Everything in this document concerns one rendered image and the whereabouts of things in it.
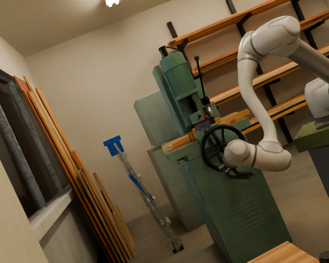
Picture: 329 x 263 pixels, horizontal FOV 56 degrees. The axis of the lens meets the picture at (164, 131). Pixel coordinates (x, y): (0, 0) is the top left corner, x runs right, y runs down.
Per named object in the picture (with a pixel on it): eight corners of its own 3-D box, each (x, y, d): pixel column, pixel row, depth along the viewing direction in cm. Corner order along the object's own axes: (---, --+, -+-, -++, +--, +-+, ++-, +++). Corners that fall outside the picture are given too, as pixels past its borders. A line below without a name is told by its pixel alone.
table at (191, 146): (172, 164, 195) (168, 155, 195) (167, 160, 225) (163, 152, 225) (257, 124, 201) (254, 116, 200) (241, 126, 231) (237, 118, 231)
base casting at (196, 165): (191, 175, 206) (186, 162, 205) (179, 166, 263) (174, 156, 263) (251, 146, 210) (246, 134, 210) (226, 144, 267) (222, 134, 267)
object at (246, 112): (172, 149, 220) (169, 144, 220) (172, 149, 222) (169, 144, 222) (250, 114, 226) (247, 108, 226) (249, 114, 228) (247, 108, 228)
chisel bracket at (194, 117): (197, 125, 218) (191, 114, 218) (193, 126, 232) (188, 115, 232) (206, 121, 219) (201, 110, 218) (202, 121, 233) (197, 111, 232)
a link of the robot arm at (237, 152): (221, 165, 147) (249, 170, 145) (225, 157, 132) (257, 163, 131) (224, 143, 150) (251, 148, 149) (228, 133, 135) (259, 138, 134)
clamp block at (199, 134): (203, 144, 197) (197, 131, 197) (198, 144, 210) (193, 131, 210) (224, 134, 198) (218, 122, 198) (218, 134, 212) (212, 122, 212)
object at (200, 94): (199, 99, 241) (191, 81, 240) (197, 100, 250) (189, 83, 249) (209, 94, 242) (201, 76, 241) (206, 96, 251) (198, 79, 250)
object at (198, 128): (199, 130, 198) (195, 122, 198) (195, 131, 209) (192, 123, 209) (217, 122, 199) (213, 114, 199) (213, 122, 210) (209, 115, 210)
